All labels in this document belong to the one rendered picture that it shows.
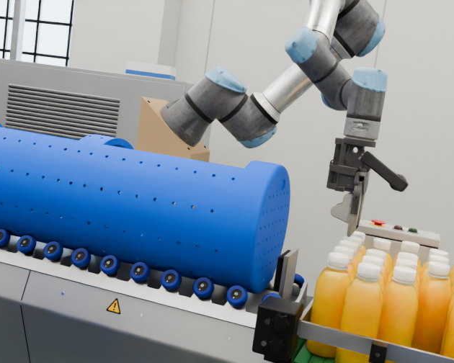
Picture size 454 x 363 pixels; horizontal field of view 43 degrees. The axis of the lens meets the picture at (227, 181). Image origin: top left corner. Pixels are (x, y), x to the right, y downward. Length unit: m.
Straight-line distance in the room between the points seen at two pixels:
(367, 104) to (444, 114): 2.71
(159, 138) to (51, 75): 1.57
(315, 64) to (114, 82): 1.81
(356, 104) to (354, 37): 0.44
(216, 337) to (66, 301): 0.36
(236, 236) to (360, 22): 0.79
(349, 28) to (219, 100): 0.41
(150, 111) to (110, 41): 2.46
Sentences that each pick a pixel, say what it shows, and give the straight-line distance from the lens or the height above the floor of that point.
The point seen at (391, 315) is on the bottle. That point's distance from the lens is 1.11.
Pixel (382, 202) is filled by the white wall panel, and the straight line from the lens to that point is 3.97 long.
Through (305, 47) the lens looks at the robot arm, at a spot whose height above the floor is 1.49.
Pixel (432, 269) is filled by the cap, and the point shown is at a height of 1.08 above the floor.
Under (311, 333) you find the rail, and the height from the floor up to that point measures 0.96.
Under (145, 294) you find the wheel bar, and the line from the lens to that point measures 1.28.
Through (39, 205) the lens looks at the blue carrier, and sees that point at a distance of 1.36.
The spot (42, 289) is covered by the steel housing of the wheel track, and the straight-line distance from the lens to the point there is 1.40.
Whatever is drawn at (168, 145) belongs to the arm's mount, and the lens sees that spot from 1.68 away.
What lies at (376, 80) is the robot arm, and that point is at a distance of 1.28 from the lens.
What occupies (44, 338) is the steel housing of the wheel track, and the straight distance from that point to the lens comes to 1.46.
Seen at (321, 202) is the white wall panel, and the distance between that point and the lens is 4.00.
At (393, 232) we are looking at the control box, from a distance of 1.47.
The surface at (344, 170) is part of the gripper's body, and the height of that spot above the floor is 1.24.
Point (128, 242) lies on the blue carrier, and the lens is 1.26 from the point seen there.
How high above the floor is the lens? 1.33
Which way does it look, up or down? 7 degrees down
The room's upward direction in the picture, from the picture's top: 8 degrees clockwise
